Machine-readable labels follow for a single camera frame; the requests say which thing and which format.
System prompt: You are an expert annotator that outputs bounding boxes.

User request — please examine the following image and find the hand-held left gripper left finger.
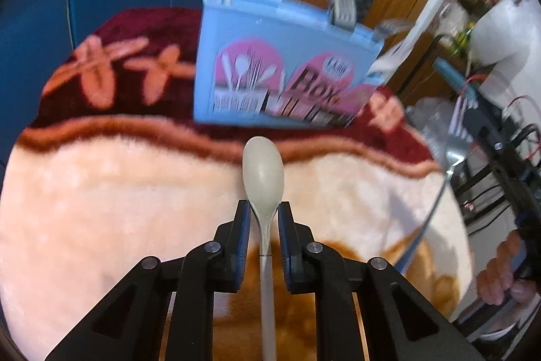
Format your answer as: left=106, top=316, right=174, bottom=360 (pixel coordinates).
left=44, top=199, right=252, bottom=361

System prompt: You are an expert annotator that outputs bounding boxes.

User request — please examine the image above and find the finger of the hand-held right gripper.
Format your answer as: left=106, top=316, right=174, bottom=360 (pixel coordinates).
left=462, top=106, right=541, bottom=193

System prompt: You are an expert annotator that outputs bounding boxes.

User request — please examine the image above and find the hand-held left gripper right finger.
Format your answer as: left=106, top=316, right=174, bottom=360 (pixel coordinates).
left=277, top=201, right=485, bottom=361

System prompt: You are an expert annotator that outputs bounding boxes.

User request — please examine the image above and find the metal fork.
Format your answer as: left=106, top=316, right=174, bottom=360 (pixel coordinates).
left=397, top=131, right=471, bottom=275
left=333, top=0, right=358, bottom=28

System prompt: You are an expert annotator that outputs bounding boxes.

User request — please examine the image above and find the beige spoon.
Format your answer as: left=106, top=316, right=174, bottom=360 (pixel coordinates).
left=242, top=136, right=285, bottom=361

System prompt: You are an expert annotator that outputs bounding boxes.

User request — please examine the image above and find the white fork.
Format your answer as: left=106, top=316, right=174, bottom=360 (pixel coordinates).
left=370, top=42, right=413, bottom=75

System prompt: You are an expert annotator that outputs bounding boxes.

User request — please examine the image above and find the blue utensil box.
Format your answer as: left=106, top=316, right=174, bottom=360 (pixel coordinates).
left=192, top=0, right=386, bottom=129

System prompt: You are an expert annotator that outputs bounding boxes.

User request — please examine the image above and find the person's right hand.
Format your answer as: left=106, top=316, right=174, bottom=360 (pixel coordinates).
left=477, top=230, right=539, bottom=307

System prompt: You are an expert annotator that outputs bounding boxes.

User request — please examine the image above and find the clear plastic bag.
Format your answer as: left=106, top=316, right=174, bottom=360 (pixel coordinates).
left=406, top=96, right=466, bottom=161

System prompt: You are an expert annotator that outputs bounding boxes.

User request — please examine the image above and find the teal striped tube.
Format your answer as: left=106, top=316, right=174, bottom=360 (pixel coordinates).
left=433, top=60, right=471, bottom=92

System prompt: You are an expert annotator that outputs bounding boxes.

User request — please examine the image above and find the white appliance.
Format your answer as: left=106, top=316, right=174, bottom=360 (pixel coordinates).
left=468, top=0, right=541, bottom=71

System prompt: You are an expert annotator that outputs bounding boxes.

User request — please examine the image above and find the floral plush blanket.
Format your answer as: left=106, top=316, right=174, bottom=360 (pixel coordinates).
left=0, top=8, right=472, bottom=361

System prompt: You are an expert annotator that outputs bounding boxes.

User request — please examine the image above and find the red cable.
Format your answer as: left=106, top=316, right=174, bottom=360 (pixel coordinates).
left=462, top=73, right=541, bottom=165

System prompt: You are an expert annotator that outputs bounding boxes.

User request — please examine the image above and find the black wire rack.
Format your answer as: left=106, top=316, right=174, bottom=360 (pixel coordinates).
left=423, top=35, right=541, bottom=237

